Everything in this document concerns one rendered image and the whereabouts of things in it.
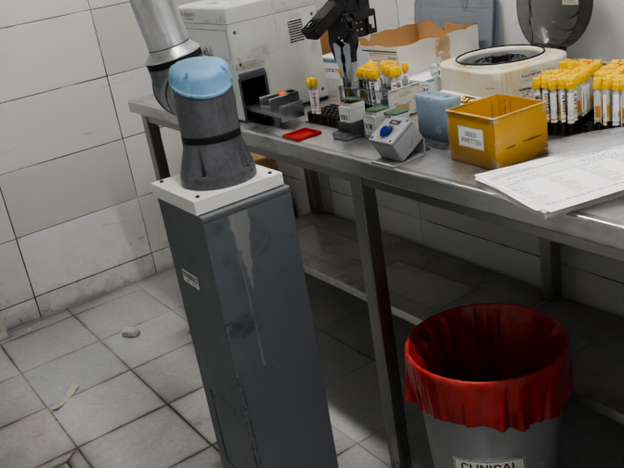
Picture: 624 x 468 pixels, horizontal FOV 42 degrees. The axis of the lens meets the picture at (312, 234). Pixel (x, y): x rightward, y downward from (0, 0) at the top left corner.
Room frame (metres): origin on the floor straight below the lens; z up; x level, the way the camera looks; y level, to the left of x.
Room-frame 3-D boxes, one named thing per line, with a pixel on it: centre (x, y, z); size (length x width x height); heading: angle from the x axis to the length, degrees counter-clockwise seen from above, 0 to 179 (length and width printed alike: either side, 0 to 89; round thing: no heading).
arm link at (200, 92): (1.54, 0.16, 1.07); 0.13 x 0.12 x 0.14; 20
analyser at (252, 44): (2.25, 0.07, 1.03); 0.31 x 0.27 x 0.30; 31
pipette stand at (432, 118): (1.62, -0.30, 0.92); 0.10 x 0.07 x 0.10; 26
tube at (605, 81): (1.47, -0.59, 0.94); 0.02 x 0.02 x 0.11
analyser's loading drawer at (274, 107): (2.03, 0.05, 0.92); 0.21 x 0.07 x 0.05; 31
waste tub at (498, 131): (1.46, -0.38, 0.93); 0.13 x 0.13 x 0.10; 27
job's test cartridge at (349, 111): (1.78, -0.14, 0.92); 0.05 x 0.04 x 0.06; 121
